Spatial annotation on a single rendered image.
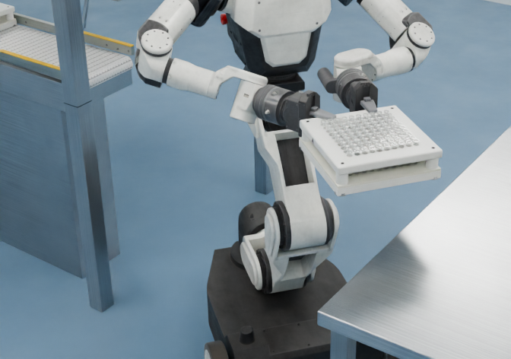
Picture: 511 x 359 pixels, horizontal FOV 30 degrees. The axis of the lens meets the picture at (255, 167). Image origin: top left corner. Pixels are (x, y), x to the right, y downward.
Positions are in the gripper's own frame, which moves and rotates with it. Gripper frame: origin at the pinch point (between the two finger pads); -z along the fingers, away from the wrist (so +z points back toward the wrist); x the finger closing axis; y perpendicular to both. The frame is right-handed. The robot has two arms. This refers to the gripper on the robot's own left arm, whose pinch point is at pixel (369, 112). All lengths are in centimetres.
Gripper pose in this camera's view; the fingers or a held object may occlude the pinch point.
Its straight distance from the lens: 228.7
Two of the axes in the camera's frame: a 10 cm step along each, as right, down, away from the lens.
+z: -1.6, -4.5, 8.8
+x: 0.3, 8.9, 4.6
